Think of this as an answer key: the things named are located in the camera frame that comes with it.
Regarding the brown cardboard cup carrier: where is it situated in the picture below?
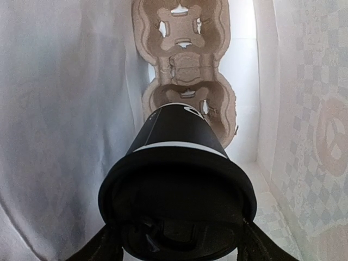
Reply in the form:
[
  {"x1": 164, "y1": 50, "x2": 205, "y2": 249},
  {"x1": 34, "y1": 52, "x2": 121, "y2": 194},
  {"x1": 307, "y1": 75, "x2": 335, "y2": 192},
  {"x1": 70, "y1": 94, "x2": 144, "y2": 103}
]
[{"x1": 132, "y1": 1, "x2": 237, "y2": 147}]

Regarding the blue checkered paper bag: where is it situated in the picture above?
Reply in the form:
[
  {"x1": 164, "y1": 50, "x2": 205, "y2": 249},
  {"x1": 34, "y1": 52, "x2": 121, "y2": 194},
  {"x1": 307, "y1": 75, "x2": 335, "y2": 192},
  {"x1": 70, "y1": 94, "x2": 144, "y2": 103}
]
[{"x1": 1, "y1": 1, "x2": 347, "y2": 260}]

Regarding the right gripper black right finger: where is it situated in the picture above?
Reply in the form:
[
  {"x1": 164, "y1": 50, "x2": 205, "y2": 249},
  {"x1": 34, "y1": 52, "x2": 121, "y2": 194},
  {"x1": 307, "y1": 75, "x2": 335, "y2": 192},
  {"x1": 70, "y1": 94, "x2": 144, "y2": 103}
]
[{"x1": 237, "y1": 220, "x2": 295, "y2": 261}]

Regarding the black and white paper cup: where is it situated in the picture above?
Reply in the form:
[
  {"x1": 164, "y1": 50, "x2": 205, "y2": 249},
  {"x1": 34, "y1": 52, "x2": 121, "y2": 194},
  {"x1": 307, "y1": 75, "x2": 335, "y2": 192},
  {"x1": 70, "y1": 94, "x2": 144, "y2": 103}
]
[{"x1": 127, "y1": 103, "x2": 228, "y2": 159}]

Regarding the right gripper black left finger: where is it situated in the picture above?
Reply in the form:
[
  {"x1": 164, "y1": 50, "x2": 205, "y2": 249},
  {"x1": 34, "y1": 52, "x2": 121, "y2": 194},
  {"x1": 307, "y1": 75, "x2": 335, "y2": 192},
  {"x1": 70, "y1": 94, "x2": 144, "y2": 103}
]
[{"x1": 66, "y1": 225, "x2": 123, "y2": 261}]

